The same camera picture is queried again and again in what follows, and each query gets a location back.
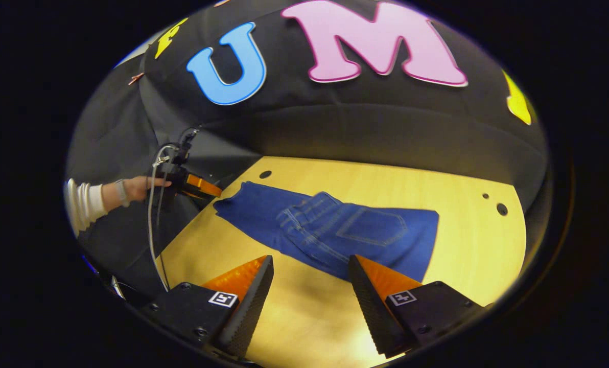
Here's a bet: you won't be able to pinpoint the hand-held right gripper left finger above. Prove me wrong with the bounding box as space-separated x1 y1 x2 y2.
142 255 275 361

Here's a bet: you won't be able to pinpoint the blue denim jeans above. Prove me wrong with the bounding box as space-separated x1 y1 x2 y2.
214 181 439 283

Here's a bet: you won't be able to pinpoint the grey wristband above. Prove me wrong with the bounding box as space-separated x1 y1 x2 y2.
114 179 130 208

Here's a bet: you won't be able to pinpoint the white cable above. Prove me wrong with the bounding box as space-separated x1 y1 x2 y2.
147 145 179 293

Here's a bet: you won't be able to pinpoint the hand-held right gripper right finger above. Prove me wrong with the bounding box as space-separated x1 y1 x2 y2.
348 254 489 358

